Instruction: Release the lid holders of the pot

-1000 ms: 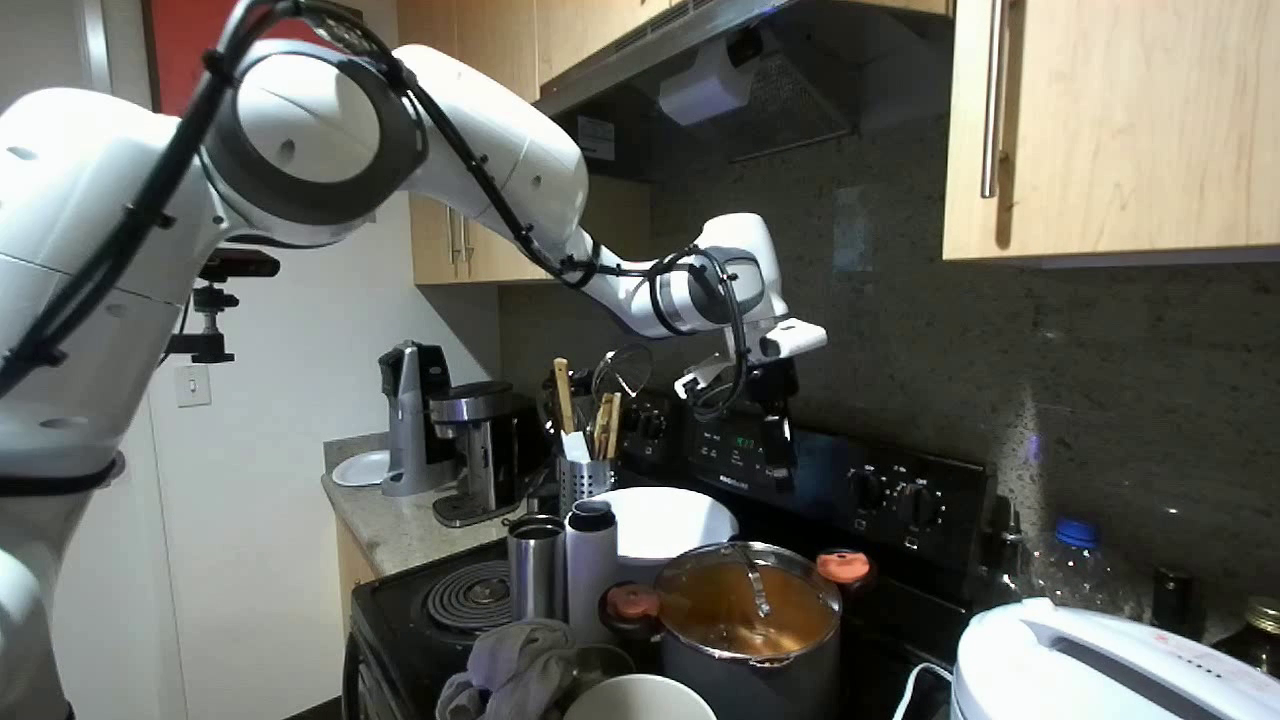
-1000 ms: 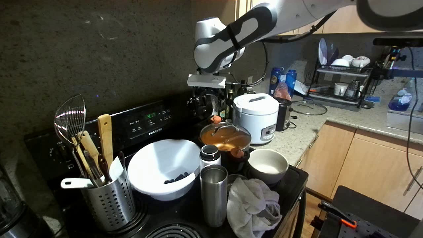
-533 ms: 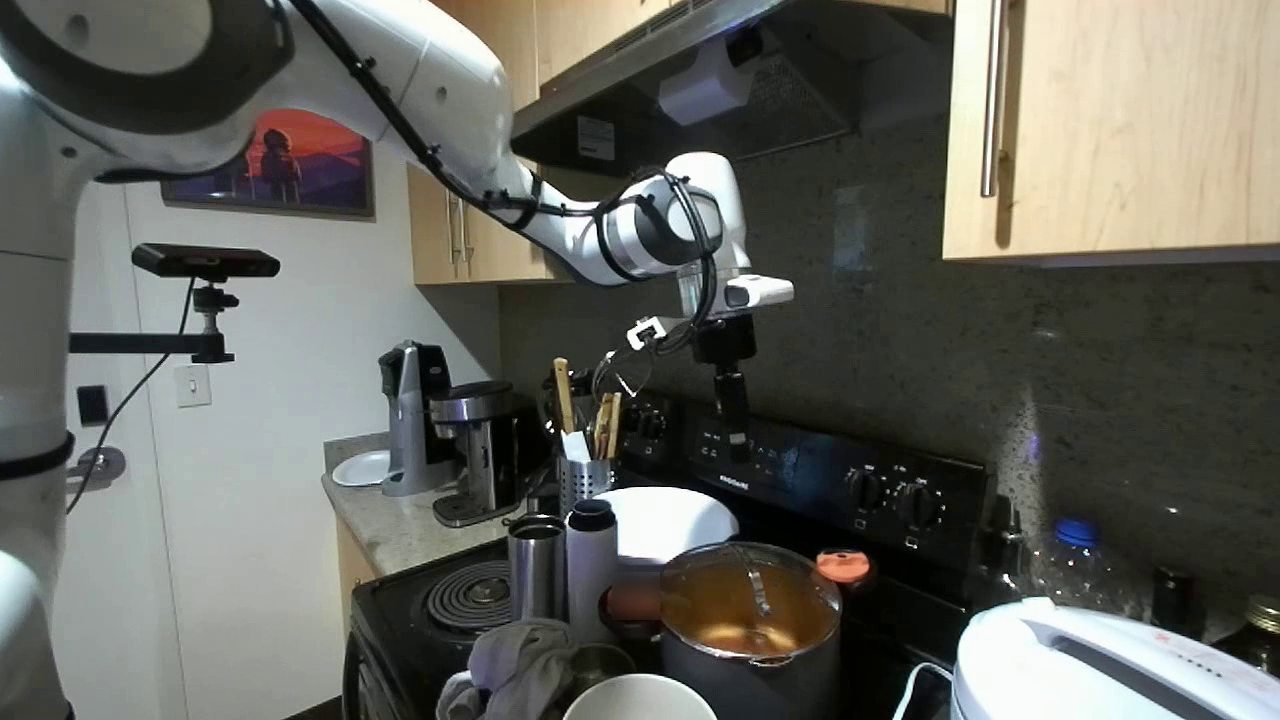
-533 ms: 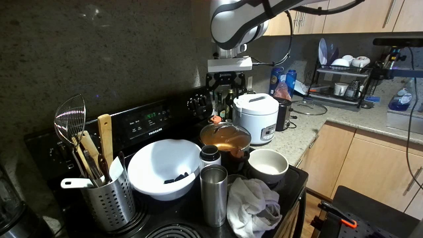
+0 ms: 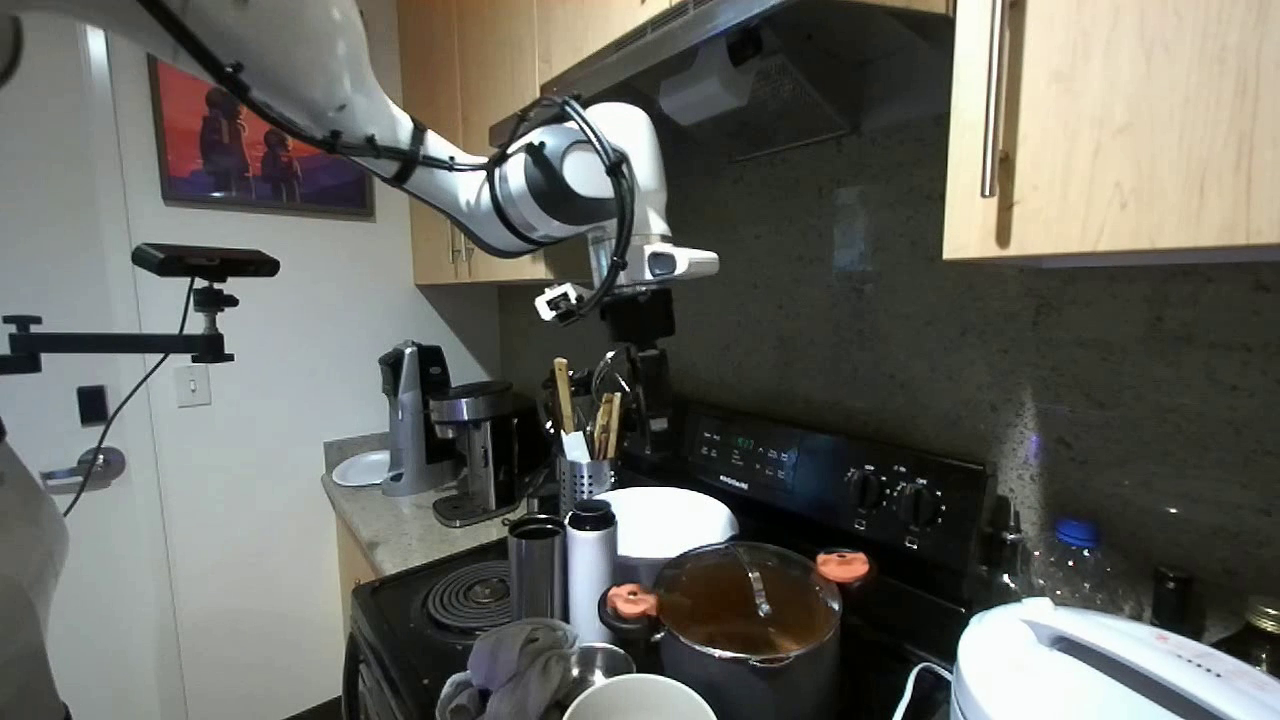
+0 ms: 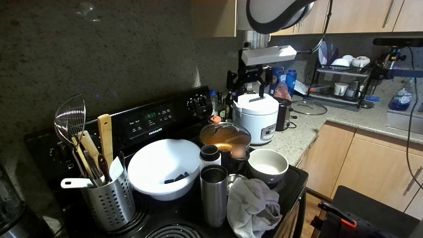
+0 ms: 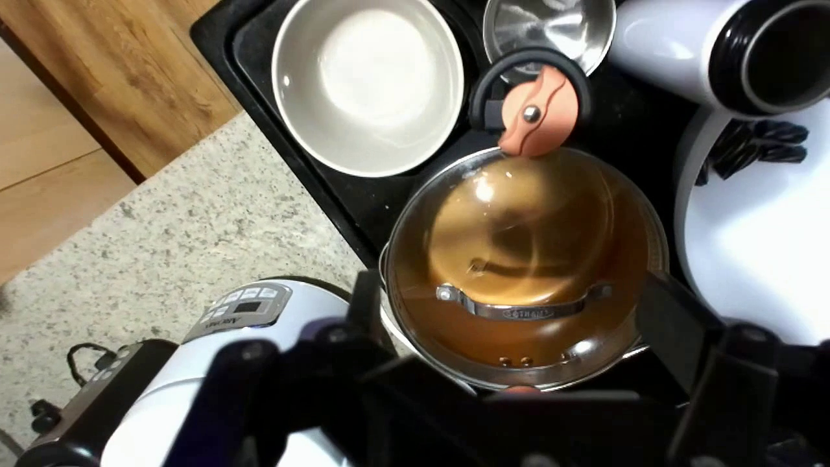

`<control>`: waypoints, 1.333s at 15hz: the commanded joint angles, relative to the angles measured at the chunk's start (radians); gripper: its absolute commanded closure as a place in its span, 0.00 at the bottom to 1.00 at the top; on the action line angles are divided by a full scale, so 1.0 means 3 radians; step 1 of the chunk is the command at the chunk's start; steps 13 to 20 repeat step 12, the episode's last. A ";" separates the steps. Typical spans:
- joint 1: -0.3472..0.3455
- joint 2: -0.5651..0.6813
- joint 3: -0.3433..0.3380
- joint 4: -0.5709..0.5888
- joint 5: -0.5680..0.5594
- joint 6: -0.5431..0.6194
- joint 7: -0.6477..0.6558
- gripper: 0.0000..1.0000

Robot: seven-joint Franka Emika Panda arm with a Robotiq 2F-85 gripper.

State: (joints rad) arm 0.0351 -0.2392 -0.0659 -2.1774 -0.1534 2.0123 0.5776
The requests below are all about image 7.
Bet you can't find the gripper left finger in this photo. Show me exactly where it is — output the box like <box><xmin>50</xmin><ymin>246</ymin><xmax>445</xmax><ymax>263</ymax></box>
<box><xmin>162</xmin><ymin>269</ymin><xmax>416</xmax><ymax>467</ymax></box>

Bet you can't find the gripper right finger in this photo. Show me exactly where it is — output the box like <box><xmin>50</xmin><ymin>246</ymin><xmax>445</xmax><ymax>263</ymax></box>
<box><xmin>635</xmin><ymin>269</ymin><xmax>830</xmax><ymax>467</ymax></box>

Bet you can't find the glass pot lid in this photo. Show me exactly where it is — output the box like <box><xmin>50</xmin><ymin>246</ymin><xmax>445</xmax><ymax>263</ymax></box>
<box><xmin>386</xmin><ymin>148</ymin><xmax>669</xmax><ymax>390</ymax></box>

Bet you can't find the white rice cooker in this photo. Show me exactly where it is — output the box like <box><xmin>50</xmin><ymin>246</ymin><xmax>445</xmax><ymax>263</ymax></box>
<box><xmin>101</xmin><ymin>279</ymin><xmax>354</xmax><ymax>467</ymax></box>

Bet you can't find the white appliance with black print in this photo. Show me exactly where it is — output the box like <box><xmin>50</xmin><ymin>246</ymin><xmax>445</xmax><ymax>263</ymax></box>
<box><xmin>673</xmin><ymin>97</ymin><xmax>830</xmax><ymax>346</ymax></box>

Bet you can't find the black appliance with buttons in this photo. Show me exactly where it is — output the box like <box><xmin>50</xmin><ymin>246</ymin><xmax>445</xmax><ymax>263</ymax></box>
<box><xmin>14</xmin><ymin>339</ymin><xmax>179</xmax><ymax>467</ymax></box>

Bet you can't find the black cooktop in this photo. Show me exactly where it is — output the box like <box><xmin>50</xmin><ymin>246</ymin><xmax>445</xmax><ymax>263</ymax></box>
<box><xmin>190</xmin><ymin>0</ymin><xmax>707</xmax><ymax>400</ymax></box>

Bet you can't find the white round pan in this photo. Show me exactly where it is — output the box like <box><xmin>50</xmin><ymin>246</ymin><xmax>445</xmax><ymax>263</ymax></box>
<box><xmin>271</xmin><ymin>0</ymin><xmax>465</xmax><ymax>178</ymax></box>

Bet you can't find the white flask with black rim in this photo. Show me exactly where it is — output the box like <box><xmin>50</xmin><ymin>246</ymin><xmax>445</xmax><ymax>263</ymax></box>
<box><xmin>608</xmin><ymin>0</ymin><xmax>830</xmax><ymax>119</ymax></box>

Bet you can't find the stainless steel bowl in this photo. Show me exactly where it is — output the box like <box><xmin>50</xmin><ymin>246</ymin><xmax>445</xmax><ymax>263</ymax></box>
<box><xmin>482</xmin><ymin>0</ymin><xmax>617</xmax><ymax>82</ymax></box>

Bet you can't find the black cable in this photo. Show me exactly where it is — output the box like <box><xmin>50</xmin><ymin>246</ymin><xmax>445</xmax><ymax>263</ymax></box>
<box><xmin>29</xmin><ymin>342</ymin><xmax>119</xmax><ymax>435</ymax></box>

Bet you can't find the copper pot with black handles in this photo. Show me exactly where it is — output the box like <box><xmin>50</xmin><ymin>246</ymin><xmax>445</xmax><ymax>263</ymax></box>
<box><xmin>379</xmin><ymin>47</ymin><xmax>670</xmax><ymax>394</ymax></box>

